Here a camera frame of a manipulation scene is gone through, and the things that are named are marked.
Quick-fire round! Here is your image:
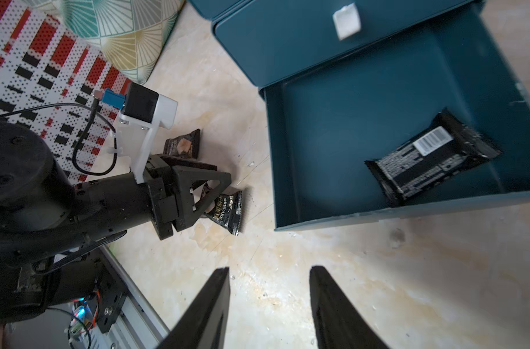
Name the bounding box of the black cookie packet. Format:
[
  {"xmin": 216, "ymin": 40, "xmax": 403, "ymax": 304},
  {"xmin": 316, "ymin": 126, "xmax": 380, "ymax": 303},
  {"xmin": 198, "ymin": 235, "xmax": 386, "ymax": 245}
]
[{"xmin": 163, "ymin": 129, "xmax": 201, "ymax": 159}]

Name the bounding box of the patterned pillow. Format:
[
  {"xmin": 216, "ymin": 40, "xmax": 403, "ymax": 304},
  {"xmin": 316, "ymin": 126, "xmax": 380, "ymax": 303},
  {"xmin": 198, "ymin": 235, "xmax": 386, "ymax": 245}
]
[{"xmin": 25, "ymin": 0, "xmax": 185, "ymax": 84}]

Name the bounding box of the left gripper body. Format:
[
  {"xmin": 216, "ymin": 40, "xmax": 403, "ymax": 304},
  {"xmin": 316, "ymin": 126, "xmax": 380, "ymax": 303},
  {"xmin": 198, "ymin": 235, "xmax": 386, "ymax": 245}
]
[{"xmin": 144, "ymin": 154, "xmax": 178, "ymax": 240}]

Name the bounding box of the teal drawer cabinet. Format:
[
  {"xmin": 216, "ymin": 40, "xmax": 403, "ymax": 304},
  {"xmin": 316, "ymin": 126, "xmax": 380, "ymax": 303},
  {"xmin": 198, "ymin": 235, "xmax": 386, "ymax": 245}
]
[{"xmin": 191, "ymin": 1, "xmax": 465, "ymax": 87}]

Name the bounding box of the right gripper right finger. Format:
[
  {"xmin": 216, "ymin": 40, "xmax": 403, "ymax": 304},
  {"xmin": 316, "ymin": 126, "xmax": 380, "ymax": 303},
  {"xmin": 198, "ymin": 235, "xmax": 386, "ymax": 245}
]
[{"xmin": 309, "ymin": 266, "xmax": 388, "ymax": 349}]

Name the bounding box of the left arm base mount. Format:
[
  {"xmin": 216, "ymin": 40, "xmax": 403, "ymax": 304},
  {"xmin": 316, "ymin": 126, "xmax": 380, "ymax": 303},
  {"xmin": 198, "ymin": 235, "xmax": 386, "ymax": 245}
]
[{"xmin": 94, "ymin": 270, "xmax": 128, "ymax": 334}]

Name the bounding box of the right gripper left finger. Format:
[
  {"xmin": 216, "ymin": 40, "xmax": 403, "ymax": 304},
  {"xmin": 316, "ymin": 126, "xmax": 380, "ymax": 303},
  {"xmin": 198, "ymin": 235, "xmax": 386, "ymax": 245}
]
[{"xmin": 157, "ymin": 267, "xmax": 230, "ymax": 349}]

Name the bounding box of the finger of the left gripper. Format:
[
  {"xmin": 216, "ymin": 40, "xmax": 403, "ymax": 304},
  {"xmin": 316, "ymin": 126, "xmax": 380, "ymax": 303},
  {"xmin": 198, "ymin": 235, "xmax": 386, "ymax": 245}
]
[
  {"xmin": 172, "ymin": 166, "xmax": 232, "ymax": 231},
  {"xmin": 160, "ymin": 154, "xmax": 218, "ymax": 171}
]

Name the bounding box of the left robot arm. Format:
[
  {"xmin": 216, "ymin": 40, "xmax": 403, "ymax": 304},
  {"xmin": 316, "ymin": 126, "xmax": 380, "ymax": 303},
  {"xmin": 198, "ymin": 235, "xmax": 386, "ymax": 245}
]
[{"xmin": 0, "ymin": 121, "xmax": 232, "ymax": 324}]

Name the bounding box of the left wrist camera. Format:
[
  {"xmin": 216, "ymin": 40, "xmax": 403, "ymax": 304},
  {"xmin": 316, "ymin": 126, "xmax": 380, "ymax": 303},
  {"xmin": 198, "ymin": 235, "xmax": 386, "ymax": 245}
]
[{"xmin": 102, "ymin": 83, "xmax": 178, "ymax": 184}]

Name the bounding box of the black cookie packet barcode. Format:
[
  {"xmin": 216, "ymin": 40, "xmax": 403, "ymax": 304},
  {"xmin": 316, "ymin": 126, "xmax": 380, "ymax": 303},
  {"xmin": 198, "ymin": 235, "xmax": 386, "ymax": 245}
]
[
  {"xmin": 202, "ymin": 190, "xmax": 245, "ymax": 236},
  {"xmin": 365, "ymin": 108, "xmax": 502, "ymax": 207}
]

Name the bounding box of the teal bottom drawer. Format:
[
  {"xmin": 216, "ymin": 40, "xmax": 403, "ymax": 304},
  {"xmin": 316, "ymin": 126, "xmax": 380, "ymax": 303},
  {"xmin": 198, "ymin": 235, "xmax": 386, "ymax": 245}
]
[{"xmin": 261, "ymin": 1, "xmax": 530, "ymax": 231}]

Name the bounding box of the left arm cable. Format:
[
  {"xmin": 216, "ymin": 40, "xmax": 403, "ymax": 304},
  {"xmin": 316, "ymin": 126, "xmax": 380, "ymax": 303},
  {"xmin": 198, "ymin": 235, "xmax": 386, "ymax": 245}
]
[{"xmin": 0, "ymin": 98, "xmax": 120, "ymax": 177}]

